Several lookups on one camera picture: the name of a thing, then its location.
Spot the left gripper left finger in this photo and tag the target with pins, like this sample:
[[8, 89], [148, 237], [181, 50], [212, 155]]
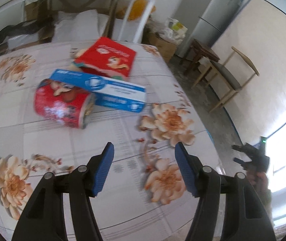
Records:
[[43, 215]]

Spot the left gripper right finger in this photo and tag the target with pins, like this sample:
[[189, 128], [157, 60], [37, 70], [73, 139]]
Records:
[[245, 217]]

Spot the person's right hand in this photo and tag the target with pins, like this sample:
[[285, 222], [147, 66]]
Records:
[[258, 180]]

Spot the olive green sleeve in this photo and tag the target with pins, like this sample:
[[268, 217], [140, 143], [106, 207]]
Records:
[[265, 194]]

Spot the wooden chair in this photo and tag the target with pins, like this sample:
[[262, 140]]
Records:
[[230, 81]]

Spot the floral tablecloth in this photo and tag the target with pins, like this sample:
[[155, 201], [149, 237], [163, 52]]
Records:
[[31, 145]]

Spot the red instant noodle cup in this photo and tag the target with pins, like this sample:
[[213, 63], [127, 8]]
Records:
[[67, 104]]

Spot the dark wooden stool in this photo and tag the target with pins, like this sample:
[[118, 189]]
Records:
[[201, 50]]

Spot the blue white toothpaste box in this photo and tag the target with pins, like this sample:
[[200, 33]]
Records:
[[109, 92]]

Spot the cardboard box on floor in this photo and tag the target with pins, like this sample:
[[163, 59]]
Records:
[[165, 48]]

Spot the grey refrigerator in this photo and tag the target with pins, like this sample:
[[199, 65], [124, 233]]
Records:
[[205, 20]]

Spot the red snack bag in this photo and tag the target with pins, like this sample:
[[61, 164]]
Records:
[[107, 58]]

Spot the black bag under shelf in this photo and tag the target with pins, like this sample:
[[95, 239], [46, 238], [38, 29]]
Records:
[[23, 28]]

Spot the yellow plastic bag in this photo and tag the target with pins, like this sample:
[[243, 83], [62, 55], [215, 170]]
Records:
[[137, 9]]

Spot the white sack under shelf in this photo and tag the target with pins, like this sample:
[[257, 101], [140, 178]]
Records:
[[87, 25]]

